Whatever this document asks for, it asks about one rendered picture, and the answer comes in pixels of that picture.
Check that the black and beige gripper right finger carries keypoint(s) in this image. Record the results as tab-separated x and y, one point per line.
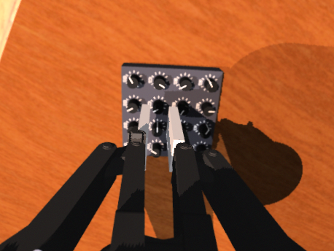
247	223

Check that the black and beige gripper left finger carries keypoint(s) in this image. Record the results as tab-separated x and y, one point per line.
60	224

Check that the grey knob box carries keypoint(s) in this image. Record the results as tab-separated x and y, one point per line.
163	86

